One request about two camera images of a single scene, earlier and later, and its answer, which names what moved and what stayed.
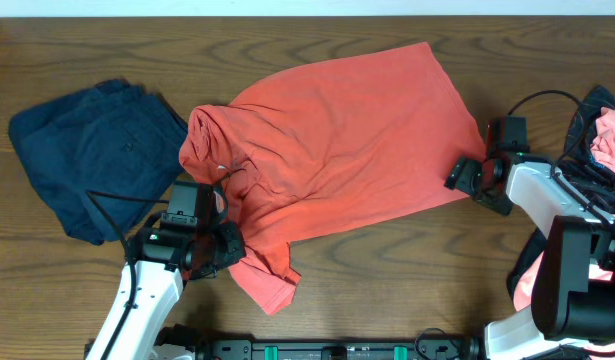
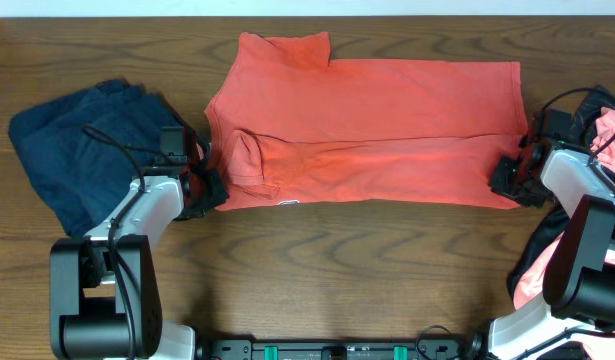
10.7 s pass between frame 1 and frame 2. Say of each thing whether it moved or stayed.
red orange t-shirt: moved
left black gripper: moved
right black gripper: moved
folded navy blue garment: stayed
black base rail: stayed
